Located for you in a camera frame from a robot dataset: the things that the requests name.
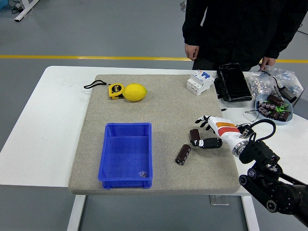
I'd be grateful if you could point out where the blue plastic box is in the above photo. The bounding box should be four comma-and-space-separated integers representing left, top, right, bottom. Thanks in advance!
97, 122, 154, 190

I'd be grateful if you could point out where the white metal frame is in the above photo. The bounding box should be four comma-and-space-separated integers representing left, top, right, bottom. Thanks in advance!
14, 0, 40, 22

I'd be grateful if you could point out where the short dark brown battery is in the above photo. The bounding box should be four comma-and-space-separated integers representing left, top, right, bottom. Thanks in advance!
189, 128, 201, 142

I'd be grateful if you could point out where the thin wire loop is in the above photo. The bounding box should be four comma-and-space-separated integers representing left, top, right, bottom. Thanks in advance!
243, 109, 260, 123

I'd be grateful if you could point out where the clear bag of blue parts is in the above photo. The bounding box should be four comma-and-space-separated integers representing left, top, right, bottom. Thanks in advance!
264, 64, 304, 97

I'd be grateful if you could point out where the grey-brown mat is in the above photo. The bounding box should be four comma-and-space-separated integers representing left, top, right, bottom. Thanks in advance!
68, 74, 242, 196

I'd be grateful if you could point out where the person's right hand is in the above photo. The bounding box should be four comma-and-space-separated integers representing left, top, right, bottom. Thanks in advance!
184, 43, 200, 61

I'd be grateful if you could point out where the yellow tape measure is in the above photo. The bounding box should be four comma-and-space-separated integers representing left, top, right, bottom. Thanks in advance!
83, 80, 125, 101

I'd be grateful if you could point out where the white circuit breaker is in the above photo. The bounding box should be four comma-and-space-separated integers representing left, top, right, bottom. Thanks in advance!
186, 69, 215, 96

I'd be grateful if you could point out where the person's left hand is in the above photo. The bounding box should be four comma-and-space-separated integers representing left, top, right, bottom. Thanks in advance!
259, 56, 277, 71

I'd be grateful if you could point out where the light blue bowl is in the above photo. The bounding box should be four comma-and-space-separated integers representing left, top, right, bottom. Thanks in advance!
255, 93, 294, 126

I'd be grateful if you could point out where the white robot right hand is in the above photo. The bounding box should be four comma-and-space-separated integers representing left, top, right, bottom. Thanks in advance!
189, 115, 243, 149

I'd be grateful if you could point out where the green plastic connector pile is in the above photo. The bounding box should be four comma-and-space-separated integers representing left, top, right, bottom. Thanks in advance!
274, 102, 291, 114

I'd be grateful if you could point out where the long dark brown battery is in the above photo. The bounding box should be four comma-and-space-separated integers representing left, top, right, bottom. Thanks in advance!
175, 144, 192, 166

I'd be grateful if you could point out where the clear bag of washers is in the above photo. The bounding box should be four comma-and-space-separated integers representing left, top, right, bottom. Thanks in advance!
247, 70, 277, 101

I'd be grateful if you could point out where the person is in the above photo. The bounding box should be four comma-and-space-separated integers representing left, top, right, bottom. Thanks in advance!
182, 0, 308, 72

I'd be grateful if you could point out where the black power adapter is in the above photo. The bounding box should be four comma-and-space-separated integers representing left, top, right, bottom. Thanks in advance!
273, 85, 298, 103

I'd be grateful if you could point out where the yellow lemon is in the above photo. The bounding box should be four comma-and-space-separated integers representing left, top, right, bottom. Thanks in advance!
123, 83, 148, 102

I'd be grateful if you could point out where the black wrapped case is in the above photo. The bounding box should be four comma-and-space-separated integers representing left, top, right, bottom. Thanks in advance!
213, 63, 253, 103

